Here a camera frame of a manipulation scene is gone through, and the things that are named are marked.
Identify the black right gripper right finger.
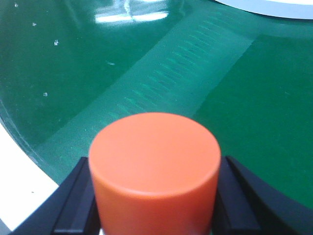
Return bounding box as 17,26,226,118
212,156,313,235

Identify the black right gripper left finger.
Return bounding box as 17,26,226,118
10,157,100,235

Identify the orange cylindrical capacitor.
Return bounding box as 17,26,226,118
89,113,221,235

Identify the green conveyor belt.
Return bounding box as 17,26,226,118
0,0,313,216

